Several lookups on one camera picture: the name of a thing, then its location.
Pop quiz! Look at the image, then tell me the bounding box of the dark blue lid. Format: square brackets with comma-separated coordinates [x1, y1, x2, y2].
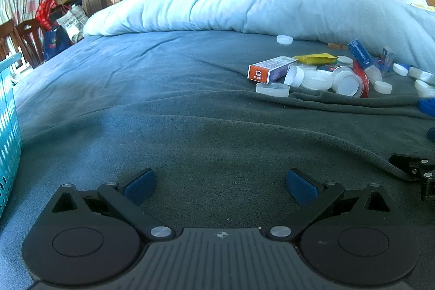
[418, 99, 435, 117]

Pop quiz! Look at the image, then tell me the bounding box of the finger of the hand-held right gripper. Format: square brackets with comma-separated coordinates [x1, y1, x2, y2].
[388, 153, 435, 202]

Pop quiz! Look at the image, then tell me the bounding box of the small blue box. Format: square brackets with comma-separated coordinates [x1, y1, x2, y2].
[381, 46, 396, 72]

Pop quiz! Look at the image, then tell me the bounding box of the white printed shopping bag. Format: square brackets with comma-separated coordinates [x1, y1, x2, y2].
[56, 6, 89, 43]

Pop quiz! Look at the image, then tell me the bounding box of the wide white jar lid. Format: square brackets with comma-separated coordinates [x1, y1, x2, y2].
[302, 71, 333, 91]

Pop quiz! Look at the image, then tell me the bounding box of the blue white medicine box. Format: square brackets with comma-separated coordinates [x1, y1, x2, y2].
[347, 38, 375, 69]

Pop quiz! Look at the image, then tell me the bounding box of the navy blue tote bag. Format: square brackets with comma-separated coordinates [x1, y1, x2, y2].
[42, 28, 74, 60]

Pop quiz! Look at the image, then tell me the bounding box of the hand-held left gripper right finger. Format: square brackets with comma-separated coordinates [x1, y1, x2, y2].
[266, 168, 391, 240]

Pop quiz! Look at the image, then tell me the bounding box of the translucent white jar lid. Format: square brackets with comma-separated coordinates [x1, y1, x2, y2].
[256, 83, 290, 97]

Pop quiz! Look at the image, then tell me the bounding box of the yellow foil packet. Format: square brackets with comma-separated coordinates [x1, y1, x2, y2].
[293, 53, 337, 65]

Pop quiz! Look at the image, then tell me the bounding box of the red packet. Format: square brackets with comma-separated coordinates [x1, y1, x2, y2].
[353, 61, 370, 98]

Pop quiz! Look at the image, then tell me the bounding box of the light blue duvet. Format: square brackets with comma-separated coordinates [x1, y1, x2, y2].
[82, 0, 435, 66]

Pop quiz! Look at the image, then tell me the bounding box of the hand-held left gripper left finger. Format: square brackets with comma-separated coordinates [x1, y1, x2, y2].
[50, 168, 176, 240]

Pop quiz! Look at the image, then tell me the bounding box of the small white plastic jar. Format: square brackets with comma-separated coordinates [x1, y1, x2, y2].
[284, 66, 305, 88]

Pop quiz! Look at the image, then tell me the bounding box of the cyan plastic basket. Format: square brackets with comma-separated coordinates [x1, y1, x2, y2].
[0, 53, 23, 219]

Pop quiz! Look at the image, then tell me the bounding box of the orange purple medicine box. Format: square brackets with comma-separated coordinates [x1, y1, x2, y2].
[248, 56, 298, 84]

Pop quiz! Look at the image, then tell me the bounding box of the red printed bag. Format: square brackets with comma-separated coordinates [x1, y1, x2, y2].
[36, 0, 57, 32]

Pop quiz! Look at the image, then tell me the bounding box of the large white plastic jar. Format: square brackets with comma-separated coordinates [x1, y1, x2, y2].
[331, 66, 364, 98]

